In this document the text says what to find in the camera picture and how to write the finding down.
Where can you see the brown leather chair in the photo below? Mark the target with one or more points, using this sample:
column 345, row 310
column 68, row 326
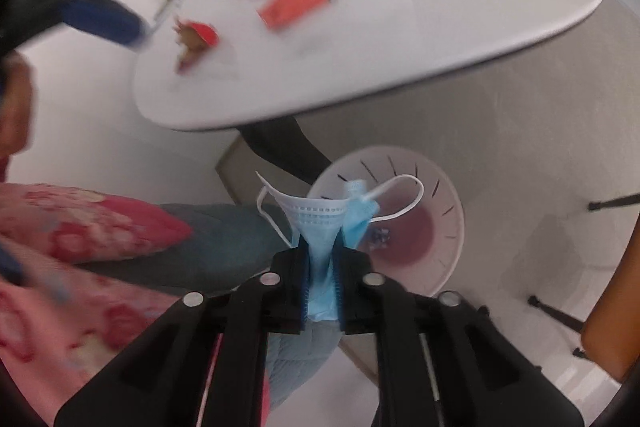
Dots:
column 612, row 307

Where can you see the red and brown wrapper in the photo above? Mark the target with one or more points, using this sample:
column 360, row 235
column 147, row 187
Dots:
column 194, row 39

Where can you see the person's left hand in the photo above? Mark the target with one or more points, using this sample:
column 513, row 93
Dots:
column 17, row 107

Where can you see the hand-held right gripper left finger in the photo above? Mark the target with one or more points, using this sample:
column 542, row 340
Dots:
column 303, row 292

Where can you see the blue face mask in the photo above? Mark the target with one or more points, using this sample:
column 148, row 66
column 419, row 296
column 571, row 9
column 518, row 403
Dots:
column 320, row 227

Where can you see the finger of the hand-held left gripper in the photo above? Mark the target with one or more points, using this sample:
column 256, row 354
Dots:
column 105, row 19

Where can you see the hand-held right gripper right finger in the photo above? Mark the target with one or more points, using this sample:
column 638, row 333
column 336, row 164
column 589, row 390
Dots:
column 341, row 297

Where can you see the red packet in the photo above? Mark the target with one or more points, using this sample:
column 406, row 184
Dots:
column 297, row 2

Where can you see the dark table pedestal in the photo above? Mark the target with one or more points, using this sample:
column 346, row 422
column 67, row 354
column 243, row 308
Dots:
column 282, row 147

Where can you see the white trash bin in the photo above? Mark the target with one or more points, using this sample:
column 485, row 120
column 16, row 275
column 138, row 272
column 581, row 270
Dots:
column 430, row 247

